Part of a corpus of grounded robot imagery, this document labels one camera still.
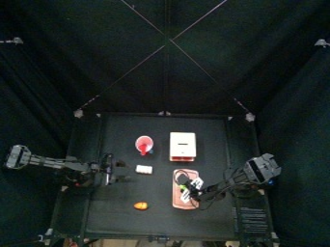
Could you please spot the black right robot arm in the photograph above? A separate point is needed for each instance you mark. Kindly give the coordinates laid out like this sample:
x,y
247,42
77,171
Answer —
x,y
252,172

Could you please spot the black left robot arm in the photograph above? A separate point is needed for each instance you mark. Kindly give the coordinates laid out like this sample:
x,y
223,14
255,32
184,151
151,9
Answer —
x,y
47,163

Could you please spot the orange toy carrot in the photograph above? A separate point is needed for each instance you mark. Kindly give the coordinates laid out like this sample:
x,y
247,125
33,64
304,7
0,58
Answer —
x,y
140,205

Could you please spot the pink rectangular tray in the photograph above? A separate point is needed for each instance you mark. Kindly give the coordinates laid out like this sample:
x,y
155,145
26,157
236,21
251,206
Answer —
x,y
177,201

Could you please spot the small white block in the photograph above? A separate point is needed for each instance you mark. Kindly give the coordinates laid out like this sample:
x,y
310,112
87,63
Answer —
x,y
143,169

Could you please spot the red plastic cup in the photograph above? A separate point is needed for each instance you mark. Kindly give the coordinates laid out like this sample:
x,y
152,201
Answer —
x,y
144,144

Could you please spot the white box with red base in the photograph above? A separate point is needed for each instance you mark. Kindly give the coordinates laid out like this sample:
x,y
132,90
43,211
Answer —
x,y
181,145

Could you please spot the white text label sticker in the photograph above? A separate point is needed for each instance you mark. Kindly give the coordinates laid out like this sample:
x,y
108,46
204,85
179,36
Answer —
x,y
252,220

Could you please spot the grey frame corner bracket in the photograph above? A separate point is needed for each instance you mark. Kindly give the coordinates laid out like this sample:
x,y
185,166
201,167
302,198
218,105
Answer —
x,y
14,41
320,42
250,117
77,113
163,113

